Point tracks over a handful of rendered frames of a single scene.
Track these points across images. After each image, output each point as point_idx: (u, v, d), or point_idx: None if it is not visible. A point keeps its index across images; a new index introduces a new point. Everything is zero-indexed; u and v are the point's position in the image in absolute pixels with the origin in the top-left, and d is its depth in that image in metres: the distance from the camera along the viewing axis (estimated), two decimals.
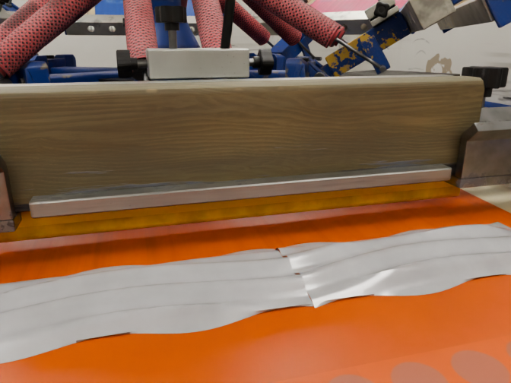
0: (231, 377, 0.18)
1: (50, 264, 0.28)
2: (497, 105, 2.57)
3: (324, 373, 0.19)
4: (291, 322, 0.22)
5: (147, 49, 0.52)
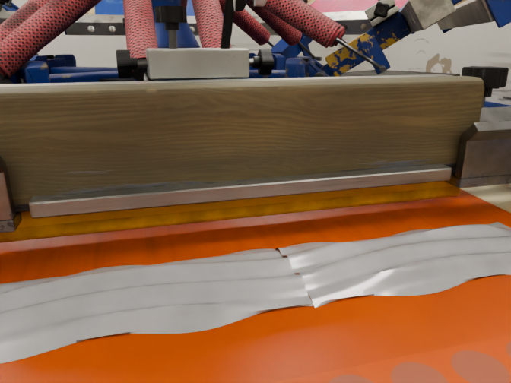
0: (231, 377, 0.18)
1: (50, 264, 0.28)
2: (497, 105, 2.57)
3: (324, 373, 0.19)
4: (291, 322, 0.22)
5: (147, 49, 0.52)
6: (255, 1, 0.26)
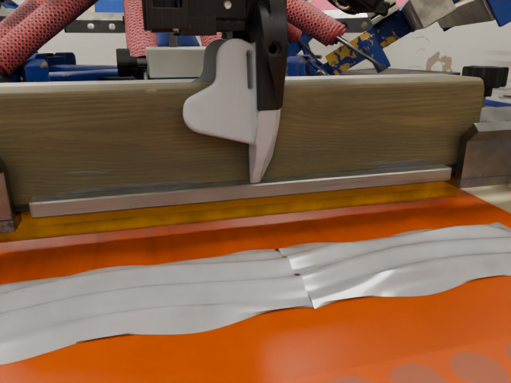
0: (231, 378, 0.18)
1: (50, 264, 0.28)
2: (497, 103, 2.57)
3: (324, 375, 0.19)
4: (291, 323, 0.22)
5: (147, 49, 0.52)
6: (251, 182, 0.30)
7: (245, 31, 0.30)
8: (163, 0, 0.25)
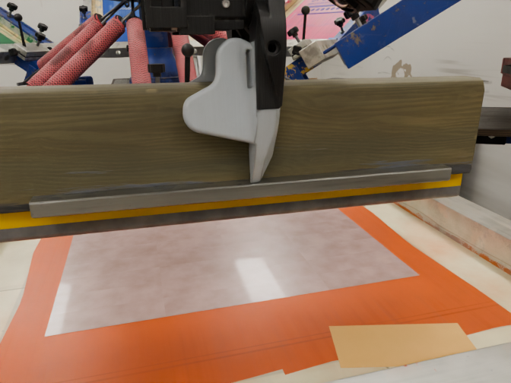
0: None
1: None
2: None
3: None
4: None
5: None
6: (252, 181, 0.30)
7: (244, 30, 0.30)
8: None
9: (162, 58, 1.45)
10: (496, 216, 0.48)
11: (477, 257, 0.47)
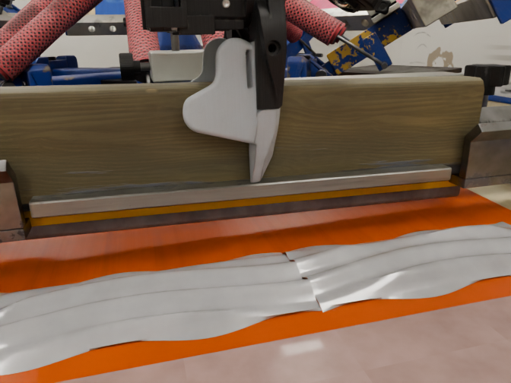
0: None
1: (60, 270, 0.28)
2: (499, 98, 2.57)
3: None
4: (300, 327, 0.22)
5: (150, 52, 0.53)
6: (252, 181, 0.30)
7: (244, 30, 0.30)
8: None
9: None
10: None
11: None
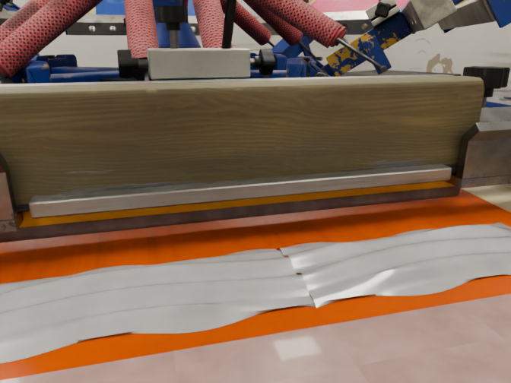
0: (233, 377, 0.18)
1: (52, 263, 0.28)
2: (498, 105, 2.57)
3: None
4: (293, 322, 0.22)
5: (149, 49, 0.52)
6: None
7: None
8: None
9: None
10: None
11: None
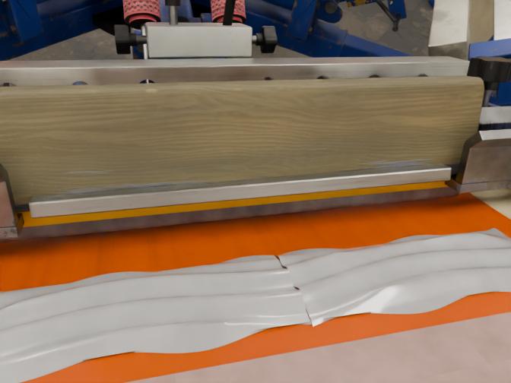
0: None
1: (53, 267, 0.28)
2: None
3: None
4: (290, 343, 0.23)
5: (147, 26, 0.50)
6: None
7: None
8: None
9: None
10: None
11: None
